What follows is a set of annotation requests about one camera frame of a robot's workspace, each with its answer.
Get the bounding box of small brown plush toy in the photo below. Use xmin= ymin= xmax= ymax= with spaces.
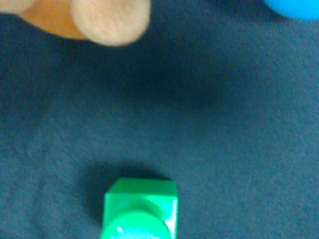
xmin=0 ymin=0 xmax=152 ymax=46

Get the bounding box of black tablecloth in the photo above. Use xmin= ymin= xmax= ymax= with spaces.
xmin=0 ymin=0 xmax=319 ymax=239

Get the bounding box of green toy block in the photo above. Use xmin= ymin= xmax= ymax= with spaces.
xmin=100 ymin=178 xmax=178 ymax=239

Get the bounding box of blue plastic cup back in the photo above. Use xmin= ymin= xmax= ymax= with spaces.
xmin=263 ymin=0 xmax=319 ymax=20

